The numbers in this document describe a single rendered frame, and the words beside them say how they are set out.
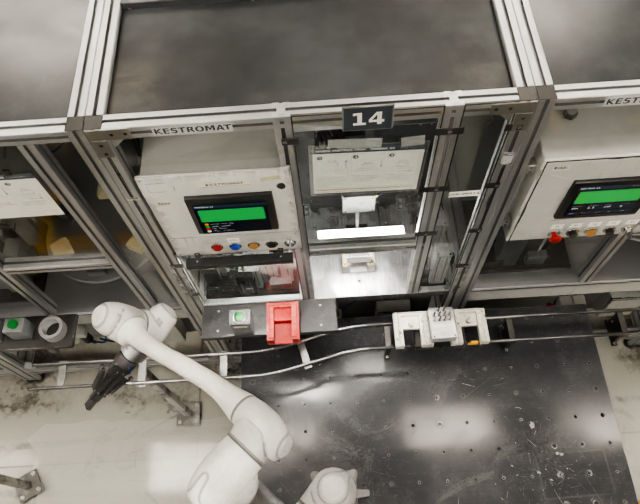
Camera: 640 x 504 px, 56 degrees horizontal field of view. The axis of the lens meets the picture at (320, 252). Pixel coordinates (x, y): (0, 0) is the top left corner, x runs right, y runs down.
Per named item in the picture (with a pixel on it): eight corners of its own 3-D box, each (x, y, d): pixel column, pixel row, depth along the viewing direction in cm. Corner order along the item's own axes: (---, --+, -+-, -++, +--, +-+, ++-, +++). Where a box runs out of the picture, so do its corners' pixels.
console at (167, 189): (176, 263, 201) (132, 187, 160) (181, 191, 214) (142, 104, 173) (302, 255, 200) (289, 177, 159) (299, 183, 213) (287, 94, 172)
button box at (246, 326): (234, 335, 237) (228, 324, 226) (234, 316, 240) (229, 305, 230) (254, 334, 237) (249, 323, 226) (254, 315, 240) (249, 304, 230)
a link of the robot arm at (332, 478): (365, 491, 225) (366, 484, 205) (333, 532, 219) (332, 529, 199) (332, 462, 230) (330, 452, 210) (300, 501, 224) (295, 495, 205)
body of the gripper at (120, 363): (137, 352, 208) (120, 372, 208) (117, 345, 202) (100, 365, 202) (143, 366, 202) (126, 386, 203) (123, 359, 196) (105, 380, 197)
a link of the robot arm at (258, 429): (250, 387, 172) (217, 424, 167) (294, 424, 162) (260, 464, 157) (264, 405, 182) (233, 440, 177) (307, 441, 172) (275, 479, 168)
